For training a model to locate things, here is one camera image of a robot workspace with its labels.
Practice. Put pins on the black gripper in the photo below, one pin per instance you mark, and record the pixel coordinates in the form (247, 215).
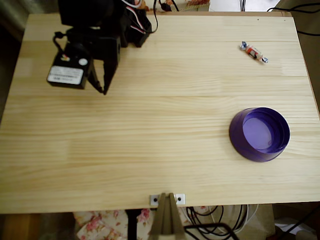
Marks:
(110, 56)

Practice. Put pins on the white candy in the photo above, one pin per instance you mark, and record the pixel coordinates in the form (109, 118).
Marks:
(253, 51)

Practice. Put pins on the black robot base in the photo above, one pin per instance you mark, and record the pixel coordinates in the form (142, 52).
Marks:
(140, 35)

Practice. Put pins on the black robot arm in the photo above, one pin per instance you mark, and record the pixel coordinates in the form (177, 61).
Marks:
(82, 12)

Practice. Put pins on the purple bowl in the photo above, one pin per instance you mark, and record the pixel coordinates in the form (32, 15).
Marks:
(257, 132)

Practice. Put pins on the black plug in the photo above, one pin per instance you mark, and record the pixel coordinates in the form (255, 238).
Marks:
(165, 7)

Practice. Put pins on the floral fabric with trim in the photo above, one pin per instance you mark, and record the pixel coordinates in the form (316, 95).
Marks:
(195, 4)

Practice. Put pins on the floral cloth with red flowers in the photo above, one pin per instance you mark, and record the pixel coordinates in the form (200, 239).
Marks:
(100, 225)

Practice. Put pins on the silver metal bracket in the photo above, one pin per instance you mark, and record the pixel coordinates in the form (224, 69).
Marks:
(180, 199)

